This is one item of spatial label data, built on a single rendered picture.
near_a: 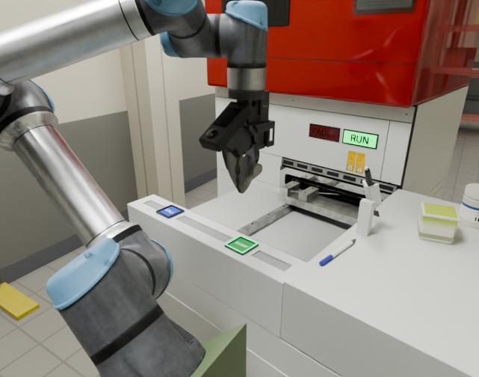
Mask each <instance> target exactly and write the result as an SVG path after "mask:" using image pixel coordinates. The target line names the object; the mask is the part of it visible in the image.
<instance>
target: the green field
mask: <svg viewBox="0 0 479 377"><path fill-rule="evenodd" d="M376 141H377V135H369V134H364V133H359V132H351V131H346V130H345V131H344V140H343V142H346V143H350V144H358V145H362V146H366V147H373V148H375V147H376Z"/></svg>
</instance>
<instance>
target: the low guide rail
mask: <svg viewBox="0 0 479 377"><path fill-rule="evenodd" d="M296 208H297V206H293V205H291V204H288V203H285V204H283V205H282V206H280V207H278V208H276V209H275V210H273V211H271V212H269V213H268V214H266V215H263V216H262V217H260V218H258V219H256V220H255V221H253V222H251V223H249V224H247V225H245V226H244V227H242V228H240V229H238V230H236V231H238V232H240V233H243V234H245V235H247V236H250V235H252V234H254V233H255V232H257V231H258V230H261V229H262V228H263V227H266V226H267V225H269V224H270V223H272V222H274V221H275V220H277V219H279V218H281V217H283V216H284V215H286V214H288V213H289V212H291V211H292V210H294V209H296Z"/></svg>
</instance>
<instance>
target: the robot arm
mask: <svg viewBox="0 0 479 377"><path fill-rule="evenodd" d="M157 34H159V35H160V41H161V45H162V49H163V51H164V53H165V54H166V55H167V56H170V57H177V58H226V62H227V87H228V89H229V90H228V94H229V98H230V99H236V100H237V102H230V103H229V104H228V106H227V107H225V109H224V110H223V111H222V112H221V113H220V115H219V116H218V117H217V118H216V119H215V121H214V122H213V123H212V124H211V125H210V127H209V128H207V130H206V131H205V132H204V133H203V134H202V135H201V137H200V138H199V142H200V143H201V145H202V147H203V148H205V149H208V150H213V151H217V152H221V151H222V155H223V160H224V163H225V166H226V169H227V170H228V172H229V175H230V177H231V179H232V181H233V183H234V185H235V187H236V188H237V190H238V192H239V193H242V194H243V193H245V191H246V190H247V189H248V188H249V186H250V184H251V181H252V180H253V179H255V178H256V177H257V176H258V175H260V173H261V172H262V165H261V164H259V163H258V161H259V150H260V149H262V148H265V147H271V146H273V145H274V133H275V121H274V120H269V119H268V115H269V93H270V91H264V89H265V88H266V79H267V67H266V63H267V41H268V8H267V6H266V5H265V4H264V3H263V2H261V1H230V2H229V3H228V4H227V5H226V11H225V13H222V14H207V13H206V11H205V7H204V5H203V2H202V0H87V1H83V2H81V3H79V4H75V5H73V6H71V7H67V8H64V9H63V10H59V11H56V12H54V13H51V14H48V15H46V16H42V17H40V18H38V19H34V20H32V21H30V22H26V23H24V24H21V25H18V26H16V27H13V28H10V29H8V30H5V31H2V32H0V147H1V148H2V149H3V150H6V151H11V152H15V153H16V154H17V156H18V157H19V158H20V159H21V161H22V162H23V164H24V165H25V166H26V168H27V169H28V170H29V171H30V173H31V174H32V176H33V177H34V178H35V180H36V181H37V182H38V184H39V185H40V187H41V188H42V189H43V190H44V192H45V193H46V194H47V196H48V197H49V199H50V200H51V201H52V202H53V204H54V205H55V206H56V208H57V209H58V211H59V212H60V213H61V214H62V216H63V217H64V219H65V220H66V221H67V223H68V224H69V226H71V228H72V229H73V231H74V232H75V234H76V235H77V236H78V238H79V239H80V240H81V241H82V243H83V244H84V246H85V247H86V249H87V250H86V251H85V252H84V253H82V254H81V255H79V256H78V257H76V258H75V259H74V260H72V261H71V262H70V263H68V264H67V265H65V266H64V267H63V268H62V269H60V270H59V271H58V272H56V273H55V274H54V275H53V276H51V277H50V278H49V280H48V281H47V283H46V292H47V293H48V295H49V297H50V299H51V300H52V302H53V307H54V309H56V310H58V312H59V313H60V315H61V316H62V317H63V319H64V321H65V322H66V324H67V325H68V326H69V328H70V330H71V331H72V333H73V334H74V335H75V337H76V339H77V340H78V341H79V343H80V344H81V346H82V347H83V349H84V350H85V351H86V353H87V355H88V356H89V358H90V359H91V360H92V362H93V364H94V365H95V367H96V368H97V369H98V371H99V375H100V377H191V375H192V374H193V373H194V371H195V370H196V369H197V367H198V366H199V365H200V364H201V362H202V361H203V358H204V357H205V349H204V348H203V346H202V344H201V343H200V342H199V340H198V339H197V338H196V337H194V336H193V335H192V334H190V333H189V332H187V331H186V330H185V329H184V328H182V327H181V326H179V325H178V324H176V323H175V322H174V321H173V320H171V319H170V318H169V317H168V316H167V315H166V314H165V312H164V311H163V310H162V309H161V307H160V306H159V304H158V302H157V301H156V299H157V298H159V297H160V296H161V295H162V294H163V293H164V291H165V290H166V288H167V287H168V285H169V283H170V281H171V278H172V276H173V261H172V257H171V256H170V253H169V251H168V250H167V249H166V248H165V247H164V246H163V245H162V244H161V243H159V242H157V241H155V240H152V239H150V238H149V237H148V236H147V235H146V233H145V232H144V231H143V229H142V228H141V227H140V225H139V224H138V223H131V222H127V221H126V220H125V219H124V218H123V217H122V216H121V214H120V213H119V211H118V210H117V208H116V207H115V206H114V205H113V204H112V202H111V201H110V200H109V198H108V197H107V195H106V194H105V193H104V191H103V190H102V189H101V188H100V186H99V185H98V183H97V182H96V181H95V179H94V178H93V177H92V176H91V175H90V173H89V172H88V170H87V169H86V167H85V166H84V165H83V164H82V163H81V161H80V160H79V159H78V157H77V156H76V154H74V152H73V151H72V149H71V148H70V147H69V145H68V144H67V142H65V140H64V139H63V138H62V136H61V135H60V133H59V132H58V131H57V127H58V118H57V116H56V115H55V114H54V111H55V106H54V103H53V101H52V98H51V97H50V96H49V94H48V93H47V92H46V91H45V90H44V89H43V88H41V87H40V86H39V85H38V84H36V83H35V82H33V81H32V80H30V79H34V78H36V77H38V76H42V75H45V74H47V73H50V72H53V71H56V70H59V69H61V68H64V67H68V66H70V65H72V64H76V63H78V62H81V61H84V60H87V59H89V58H93V57H95V56H97V55H101V54H104V53H106V52H110V51H112V50H115V49H118V48H120V47H123V46H127V45H129V44H131V43H135V42H138V41H139V40H143V39H146V38H148V37H151V36H155V35H157ZM270 129H273V134H272V141H270ZM244 154H245V156H244V157H243V155H244Z"/></svg>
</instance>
